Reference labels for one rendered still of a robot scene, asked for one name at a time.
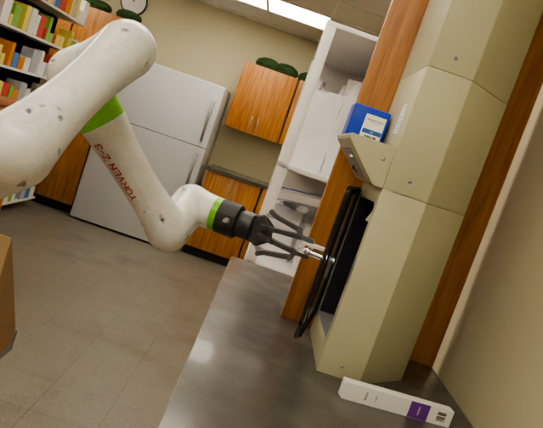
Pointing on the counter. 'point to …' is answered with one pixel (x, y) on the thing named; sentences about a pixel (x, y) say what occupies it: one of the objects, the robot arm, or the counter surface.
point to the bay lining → (347, 256)
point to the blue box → (355, 119)
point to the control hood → (370, 156)
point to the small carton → (373, 126)
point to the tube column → (477, 41)
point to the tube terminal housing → (410, 225)
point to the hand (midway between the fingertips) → (311, 250)
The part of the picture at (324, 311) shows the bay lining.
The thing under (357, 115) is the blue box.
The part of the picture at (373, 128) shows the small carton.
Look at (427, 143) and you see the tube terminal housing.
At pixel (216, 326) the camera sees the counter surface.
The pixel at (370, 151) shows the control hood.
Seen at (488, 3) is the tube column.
